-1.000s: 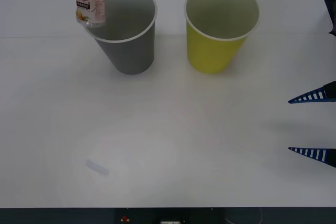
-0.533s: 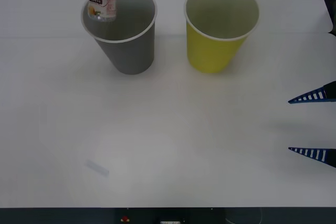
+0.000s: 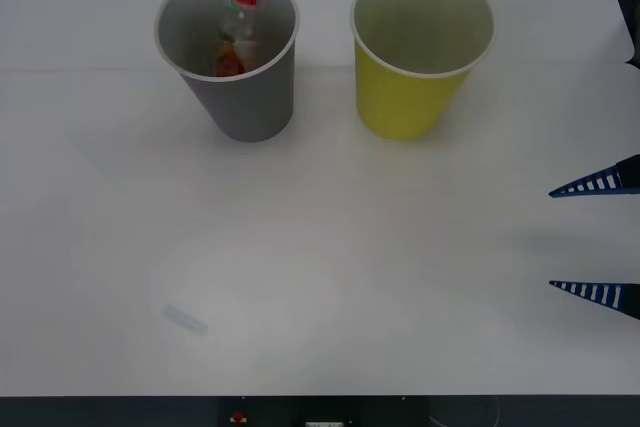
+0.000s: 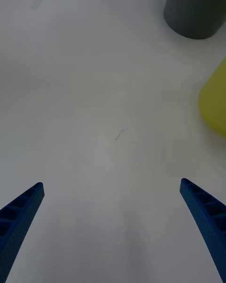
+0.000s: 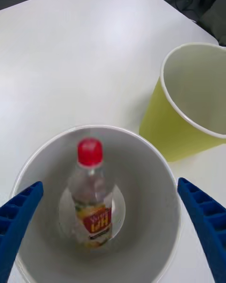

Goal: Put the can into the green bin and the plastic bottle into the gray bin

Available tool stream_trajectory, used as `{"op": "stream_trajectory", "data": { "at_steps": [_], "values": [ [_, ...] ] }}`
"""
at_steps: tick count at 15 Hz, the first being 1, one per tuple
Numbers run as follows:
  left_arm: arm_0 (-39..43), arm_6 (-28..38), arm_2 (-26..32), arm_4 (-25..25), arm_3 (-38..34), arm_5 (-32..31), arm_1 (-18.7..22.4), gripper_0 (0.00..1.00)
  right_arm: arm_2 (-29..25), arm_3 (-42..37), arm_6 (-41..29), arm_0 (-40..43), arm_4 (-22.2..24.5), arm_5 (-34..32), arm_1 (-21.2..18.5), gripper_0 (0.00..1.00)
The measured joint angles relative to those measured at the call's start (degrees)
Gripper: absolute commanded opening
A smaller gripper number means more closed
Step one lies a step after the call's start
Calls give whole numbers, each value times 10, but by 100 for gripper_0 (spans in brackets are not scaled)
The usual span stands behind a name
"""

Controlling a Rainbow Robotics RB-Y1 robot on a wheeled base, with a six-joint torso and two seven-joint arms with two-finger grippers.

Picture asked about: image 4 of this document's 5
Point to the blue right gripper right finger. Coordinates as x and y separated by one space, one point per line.
209 219

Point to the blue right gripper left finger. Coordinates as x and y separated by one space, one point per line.
16 221

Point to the grey plastic waste bin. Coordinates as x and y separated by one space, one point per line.
195 7

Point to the yellow-green plastic waste bin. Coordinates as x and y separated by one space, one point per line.
215 101

